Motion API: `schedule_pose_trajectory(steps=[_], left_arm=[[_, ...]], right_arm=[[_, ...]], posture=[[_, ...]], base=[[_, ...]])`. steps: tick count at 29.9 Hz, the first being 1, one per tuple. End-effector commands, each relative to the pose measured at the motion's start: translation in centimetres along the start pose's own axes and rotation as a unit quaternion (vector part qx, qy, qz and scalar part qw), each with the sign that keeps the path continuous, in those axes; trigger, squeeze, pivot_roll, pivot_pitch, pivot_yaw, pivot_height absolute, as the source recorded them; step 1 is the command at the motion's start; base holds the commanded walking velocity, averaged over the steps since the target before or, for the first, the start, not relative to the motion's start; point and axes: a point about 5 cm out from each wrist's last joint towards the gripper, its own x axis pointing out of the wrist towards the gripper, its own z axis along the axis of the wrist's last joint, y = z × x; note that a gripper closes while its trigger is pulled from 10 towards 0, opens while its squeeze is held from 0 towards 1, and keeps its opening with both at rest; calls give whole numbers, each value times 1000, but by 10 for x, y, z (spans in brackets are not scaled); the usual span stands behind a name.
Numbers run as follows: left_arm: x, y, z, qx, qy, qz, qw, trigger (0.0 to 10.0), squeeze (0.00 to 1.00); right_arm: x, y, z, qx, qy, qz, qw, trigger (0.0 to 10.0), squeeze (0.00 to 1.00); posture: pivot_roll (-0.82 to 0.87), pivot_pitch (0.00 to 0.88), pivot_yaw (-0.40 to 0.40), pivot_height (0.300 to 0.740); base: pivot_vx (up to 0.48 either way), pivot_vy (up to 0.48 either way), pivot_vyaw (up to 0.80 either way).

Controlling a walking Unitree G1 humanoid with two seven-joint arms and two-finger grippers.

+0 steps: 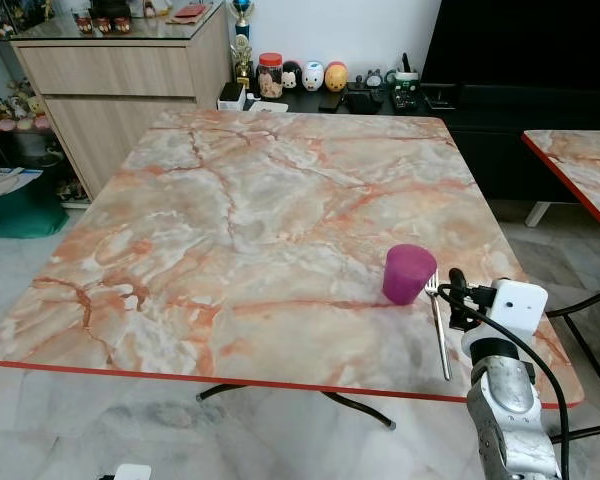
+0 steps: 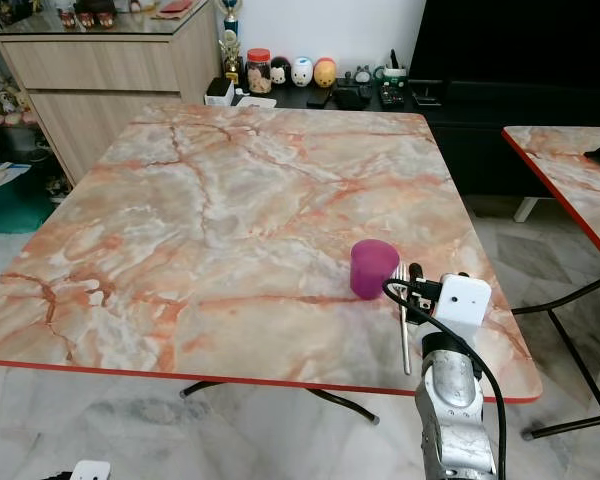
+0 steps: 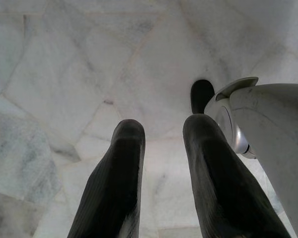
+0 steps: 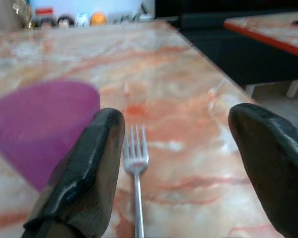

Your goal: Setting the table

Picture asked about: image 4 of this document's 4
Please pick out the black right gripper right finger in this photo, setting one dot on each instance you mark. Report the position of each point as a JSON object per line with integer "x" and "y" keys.
{"x": 275, "y": 161}

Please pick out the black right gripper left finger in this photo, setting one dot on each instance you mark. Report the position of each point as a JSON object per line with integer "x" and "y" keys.
{"x": 89, "y": 173}

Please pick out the silver metal fork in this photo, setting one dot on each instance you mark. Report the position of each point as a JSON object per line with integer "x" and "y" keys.
{"x": 136, "y": 163}

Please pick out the purple plastic cup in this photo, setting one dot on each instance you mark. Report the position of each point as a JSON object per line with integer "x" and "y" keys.
{"x": 39, "y": 124}

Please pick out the marble-look table black legs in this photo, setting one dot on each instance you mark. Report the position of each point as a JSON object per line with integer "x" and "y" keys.
{"x": 164, "y": 86}

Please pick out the marble-look table with stand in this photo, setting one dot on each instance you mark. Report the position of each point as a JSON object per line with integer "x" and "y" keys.
{"x": 275, "y": 32}

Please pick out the black round toy figure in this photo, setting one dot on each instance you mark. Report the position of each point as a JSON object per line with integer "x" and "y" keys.
{"x": 63, "y": 21}

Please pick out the white round toy figure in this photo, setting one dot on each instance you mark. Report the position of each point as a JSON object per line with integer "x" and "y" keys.
{"x": 82, "y": 19}

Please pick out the orange round toy figure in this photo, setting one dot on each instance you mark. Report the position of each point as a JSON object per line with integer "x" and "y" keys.
{"x": 98, "y": 18}

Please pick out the black flat television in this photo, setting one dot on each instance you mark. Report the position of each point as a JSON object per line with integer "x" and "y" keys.
{"x": 226, "y": 6}

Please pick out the red-lidded snack jar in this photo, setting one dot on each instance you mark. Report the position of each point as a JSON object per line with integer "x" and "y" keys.
{"x": 43, "y": 16}

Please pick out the gold trophy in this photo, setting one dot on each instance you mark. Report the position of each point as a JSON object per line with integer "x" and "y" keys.
{"x": 21, "y": 12}

